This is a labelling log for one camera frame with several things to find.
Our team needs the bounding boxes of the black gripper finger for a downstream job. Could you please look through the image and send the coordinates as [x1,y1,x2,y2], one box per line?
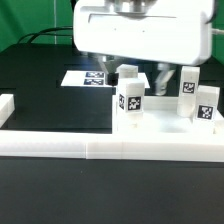
[99,55,119,85]
[154,63,175,96]

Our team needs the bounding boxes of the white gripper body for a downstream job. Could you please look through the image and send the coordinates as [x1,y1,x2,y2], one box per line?
[73,0,214,65]

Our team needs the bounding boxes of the white square table top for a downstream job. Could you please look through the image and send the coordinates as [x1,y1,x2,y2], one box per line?
[112,96,224,134]

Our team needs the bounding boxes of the white sheet with markers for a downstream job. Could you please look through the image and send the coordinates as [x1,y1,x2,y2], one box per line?
[61,70,151,90]

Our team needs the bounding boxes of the white U-shaped obstacle fence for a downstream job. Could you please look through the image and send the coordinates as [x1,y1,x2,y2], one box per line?
[0,93,224,163]

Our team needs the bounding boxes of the black cables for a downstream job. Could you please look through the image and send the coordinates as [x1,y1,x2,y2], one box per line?
[16,26,75,44]

